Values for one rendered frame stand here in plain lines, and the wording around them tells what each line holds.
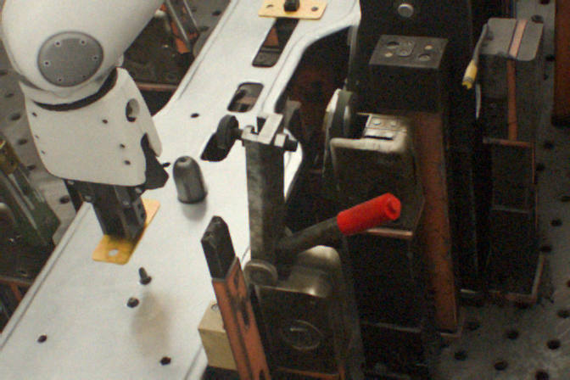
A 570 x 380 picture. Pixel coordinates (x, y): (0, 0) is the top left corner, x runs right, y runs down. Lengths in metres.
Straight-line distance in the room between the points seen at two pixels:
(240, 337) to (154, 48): 0.60
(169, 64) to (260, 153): 0.55
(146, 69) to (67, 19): 0.67
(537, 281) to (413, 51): 0.43
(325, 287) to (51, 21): 0.36
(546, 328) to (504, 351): 0.06
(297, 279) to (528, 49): 0.36
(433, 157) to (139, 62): 0.46
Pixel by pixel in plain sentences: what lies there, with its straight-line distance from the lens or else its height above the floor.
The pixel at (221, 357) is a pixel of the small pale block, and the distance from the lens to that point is 0.97.
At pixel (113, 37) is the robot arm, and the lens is 0.79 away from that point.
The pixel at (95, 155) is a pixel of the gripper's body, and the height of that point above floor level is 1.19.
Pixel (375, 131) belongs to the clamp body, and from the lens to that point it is 1.09.
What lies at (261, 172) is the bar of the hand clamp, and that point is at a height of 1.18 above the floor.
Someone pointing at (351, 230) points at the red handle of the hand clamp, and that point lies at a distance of 0.92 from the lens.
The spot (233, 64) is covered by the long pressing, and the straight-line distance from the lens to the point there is 1.33.
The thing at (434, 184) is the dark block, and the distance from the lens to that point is 1.19.
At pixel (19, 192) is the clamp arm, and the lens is 1.16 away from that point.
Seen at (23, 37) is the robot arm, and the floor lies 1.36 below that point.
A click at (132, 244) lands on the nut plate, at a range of 1.03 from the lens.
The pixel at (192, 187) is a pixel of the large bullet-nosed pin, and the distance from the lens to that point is 1.14.
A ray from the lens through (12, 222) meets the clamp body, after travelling 1.18.
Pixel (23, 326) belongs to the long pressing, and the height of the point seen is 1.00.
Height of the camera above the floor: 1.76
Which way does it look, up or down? 42 degrees down
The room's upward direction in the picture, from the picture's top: 12 degrees counter-clockwise
